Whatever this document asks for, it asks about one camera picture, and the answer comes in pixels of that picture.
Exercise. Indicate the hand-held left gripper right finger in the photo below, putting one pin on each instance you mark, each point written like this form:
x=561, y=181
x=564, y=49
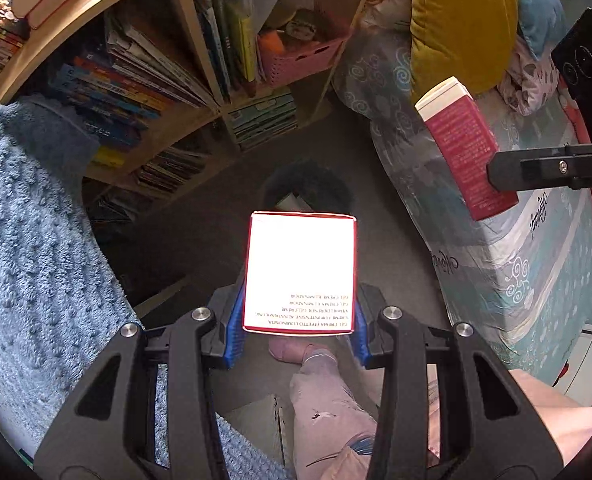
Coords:
x=361, y=332

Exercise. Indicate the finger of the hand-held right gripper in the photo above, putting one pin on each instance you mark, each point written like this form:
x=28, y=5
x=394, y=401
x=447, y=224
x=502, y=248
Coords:
x=526, y=167

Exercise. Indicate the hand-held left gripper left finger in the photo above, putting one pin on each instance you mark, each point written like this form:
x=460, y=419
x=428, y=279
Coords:
x=233, y=330

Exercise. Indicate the dark red box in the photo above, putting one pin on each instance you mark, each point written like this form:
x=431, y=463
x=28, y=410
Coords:
x=461, y=135

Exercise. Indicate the white box with red edges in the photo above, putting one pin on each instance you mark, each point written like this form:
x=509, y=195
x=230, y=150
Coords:
x=301, y=260

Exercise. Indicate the black trash bin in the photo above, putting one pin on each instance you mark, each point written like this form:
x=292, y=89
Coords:
x=296, y=177

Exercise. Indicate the pink slipper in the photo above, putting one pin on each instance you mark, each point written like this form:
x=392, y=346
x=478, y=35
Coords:
x=286, y=349

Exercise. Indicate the floral white cloth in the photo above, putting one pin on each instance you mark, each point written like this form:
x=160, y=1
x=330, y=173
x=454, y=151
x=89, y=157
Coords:
x=531, y=85

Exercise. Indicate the blue pillow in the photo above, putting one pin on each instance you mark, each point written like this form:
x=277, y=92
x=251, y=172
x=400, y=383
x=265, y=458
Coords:
x=541, y=10

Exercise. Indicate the person's leg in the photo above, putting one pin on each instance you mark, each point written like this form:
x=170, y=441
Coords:
x=556, y=410
x=326, y=410

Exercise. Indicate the brown cardboard sheet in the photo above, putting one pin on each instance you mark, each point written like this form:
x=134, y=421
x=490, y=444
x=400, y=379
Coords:
x=256, y=420

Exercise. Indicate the patterned bed sheet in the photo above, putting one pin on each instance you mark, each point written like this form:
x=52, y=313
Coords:
x=526, y=270

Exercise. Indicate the yellow pillow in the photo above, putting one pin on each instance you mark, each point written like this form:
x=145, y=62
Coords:
x=461, y=25

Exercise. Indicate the stack of magazines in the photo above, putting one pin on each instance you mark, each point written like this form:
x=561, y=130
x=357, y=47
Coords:
x=171, y=170

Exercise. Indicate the white cabinet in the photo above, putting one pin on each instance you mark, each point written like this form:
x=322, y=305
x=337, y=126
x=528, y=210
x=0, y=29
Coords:
x=586, y=360

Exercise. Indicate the stack of blue books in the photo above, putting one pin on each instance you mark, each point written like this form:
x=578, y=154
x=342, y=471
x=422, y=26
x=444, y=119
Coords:
x=261, y=120

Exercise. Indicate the blue fleece blanket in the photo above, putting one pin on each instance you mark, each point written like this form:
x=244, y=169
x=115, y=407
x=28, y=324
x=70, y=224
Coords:
x=26, y=235

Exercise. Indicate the pink plastic basket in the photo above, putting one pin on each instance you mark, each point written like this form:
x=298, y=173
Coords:
x=296, y=62

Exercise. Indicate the round patterned tin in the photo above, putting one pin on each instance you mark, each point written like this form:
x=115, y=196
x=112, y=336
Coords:
x=303, y=25

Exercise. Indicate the pile of slanted books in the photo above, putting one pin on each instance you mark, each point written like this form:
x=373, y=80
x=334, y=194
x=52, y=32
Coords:
x=126, y=85

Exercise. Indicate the upright books with green spines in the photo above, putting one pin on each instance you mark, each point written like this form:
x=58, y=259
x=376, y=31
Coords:
x=226, y=45

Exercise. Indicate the wooden bookshelf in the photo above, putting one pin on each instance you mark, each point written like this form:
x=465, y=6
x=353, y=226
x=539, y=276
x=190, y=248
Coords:
x=196, y=35

